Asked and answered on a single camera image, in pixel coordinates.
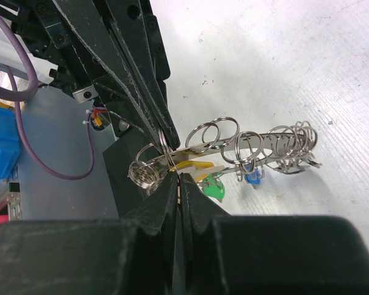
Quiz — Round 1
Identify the blue key tag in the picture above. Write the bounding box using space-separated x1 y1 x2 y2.
245 168 261 189

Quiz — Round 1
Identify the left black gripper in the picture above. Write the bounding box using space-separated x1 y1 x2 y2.
10 1 180 151

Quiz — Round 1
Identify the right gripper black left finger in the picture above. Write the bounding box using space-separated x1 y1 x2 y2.
0 173 178 294

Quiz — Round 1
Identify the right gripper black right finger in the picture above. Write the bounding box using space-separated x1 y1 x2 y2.
180 174 369 294

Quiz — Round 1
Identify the large silver keyring disc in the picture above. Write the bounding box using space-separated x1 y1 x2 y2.
128 116 322 195

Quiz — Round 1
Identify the yellow tagged key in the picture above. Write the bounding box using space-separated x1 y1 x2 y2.
170 160 226 183

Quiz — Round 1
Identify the blue plastic storage bin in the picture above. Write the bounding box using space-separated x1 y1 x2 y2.
0 108 20 181

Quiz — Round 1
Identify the green key tag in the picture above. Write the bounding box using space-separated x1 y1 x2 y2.
200 173 226 202

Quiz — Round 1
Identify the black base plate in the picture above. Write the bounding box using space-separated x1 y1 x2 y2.
103 128 150 217

